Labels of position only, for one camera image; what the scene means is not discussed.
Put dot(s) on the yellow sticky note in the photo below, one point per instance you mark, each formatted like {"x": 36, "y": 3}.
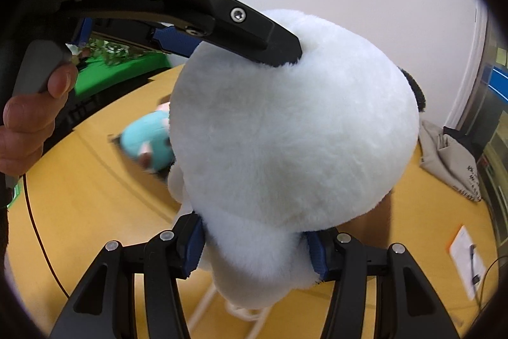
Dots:
{"x": 501, "y": 56}

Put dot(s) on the white panda plush toy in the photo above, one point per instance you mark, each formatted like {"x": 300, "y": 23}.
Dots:
{"x": 293, "y": 124}

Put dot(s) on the person's left hand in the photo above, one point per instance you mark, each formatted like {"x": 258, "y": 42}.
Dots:
{"x": 27, "y": 120}

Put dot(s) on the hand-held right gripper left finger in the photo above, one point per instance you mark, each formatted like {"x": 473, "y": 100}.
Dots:
{"x": 192, "y": 243}

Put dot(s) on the light blue plush toy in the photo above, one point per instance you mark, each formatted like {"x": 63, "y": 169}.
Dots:
{"x": 147, "y": 136}

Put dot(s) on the grey cloth bag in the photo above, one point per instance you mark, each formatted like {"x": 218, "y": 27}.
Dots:
{"x": 444, "y": 160}

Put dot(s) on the black pen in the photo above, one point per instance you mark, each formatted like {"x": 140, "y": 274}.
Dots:
{"x": 473, "y": 263}

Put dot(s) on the dark cloth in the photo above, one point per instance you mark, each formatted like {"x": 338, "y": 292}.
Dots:
{"x": 464, "y": 140}

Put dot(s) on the green cloth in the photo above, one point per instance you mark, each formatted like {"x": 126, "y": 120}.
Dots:
{"x": 119, "y": 73}

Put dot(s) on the blue door banner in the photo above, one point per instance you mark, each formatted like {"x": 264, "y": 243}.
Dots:
{"x": 498, "y": 81}

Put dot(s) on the glass door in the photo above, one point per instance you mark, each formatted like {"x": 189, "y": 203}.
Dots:
{"x": 488, "y": 104}

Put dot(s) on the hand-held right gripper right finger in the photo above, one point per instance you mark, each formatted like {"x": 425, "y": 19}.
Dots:
{"x": 317, "y": 255}

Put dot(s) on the white paper note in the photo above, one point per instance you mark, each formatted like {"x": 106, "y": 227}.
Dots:
{"x": 462, "y": 255}

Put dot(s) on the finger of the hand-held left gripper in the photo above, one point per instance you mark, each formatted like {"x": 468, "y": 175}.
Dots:
{"x": 258, "y": 33}
{"x": 174, "y": 41}

